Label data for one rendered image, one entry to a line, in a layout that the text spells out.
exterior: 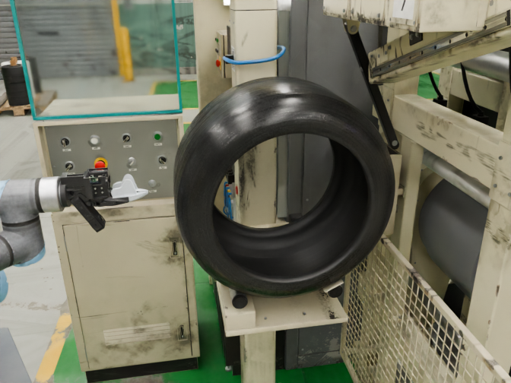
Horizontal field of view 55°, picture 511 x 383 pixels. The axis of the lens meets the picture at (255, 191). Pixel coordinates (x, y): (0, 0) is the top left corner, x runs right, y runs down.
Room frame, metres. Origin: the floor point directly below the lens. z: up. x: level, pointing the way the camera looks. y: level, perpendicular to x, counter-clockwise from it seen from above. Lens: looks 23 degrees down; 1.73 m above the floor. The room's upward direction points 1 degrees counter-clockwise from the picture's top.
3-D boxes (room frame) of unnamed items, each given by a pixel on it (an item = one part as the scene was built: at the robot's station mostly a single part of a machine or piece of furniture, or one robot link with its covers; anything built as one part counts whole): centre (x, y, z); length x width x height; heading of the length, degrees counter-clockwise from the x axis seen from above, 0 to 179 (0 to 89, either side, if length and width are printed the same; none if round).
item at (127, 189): (1.16, 0.33, 1.24); 0.09 x 0.03 x 0.06; 99
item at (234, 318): (1.32, 0.08, 0.84); 0.36 x 0.09 x 0.06; 9
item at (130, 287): (1.98, 0.58, 0.63); 0.56 x 0.41 x 1.27; 99
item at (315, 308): (1.34, -0.06, 0.80); 0.37 x 0.36 x 0.02; 99
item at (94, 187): (1.16, 0.43, 1.24); 0.12 x 0.08 x 0.09; 99
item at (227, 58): (1.59, 0.00, 1.52); 0.19 x 0.19 x 0.06; 9
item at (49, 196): (1.15, 0.52, 1.24); 0.10 x 0.05 x 0.09; 9
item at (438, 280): (1.87, -0.81, 0.61); 0.33 x 0.06 x 0.86; 99
